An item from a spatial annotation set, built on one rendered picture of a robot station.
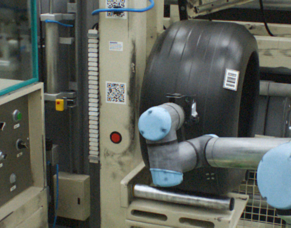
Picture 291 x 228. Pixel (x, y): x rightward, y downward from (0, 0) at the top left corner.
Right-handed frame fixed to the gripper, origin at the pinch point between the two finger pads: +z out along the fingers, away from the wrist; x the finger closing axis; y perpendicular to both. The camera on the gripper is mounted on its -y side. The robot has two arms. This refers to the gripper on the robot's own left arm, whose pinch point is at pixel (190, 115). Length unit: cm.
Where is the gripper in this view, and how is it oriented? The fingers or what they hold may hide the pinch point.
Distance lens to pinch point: 172.7
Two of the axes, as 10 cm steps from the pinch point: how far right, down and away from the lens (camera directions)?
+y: 0.5, -9.9, -1.5
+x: -9.4, -1.0, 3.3
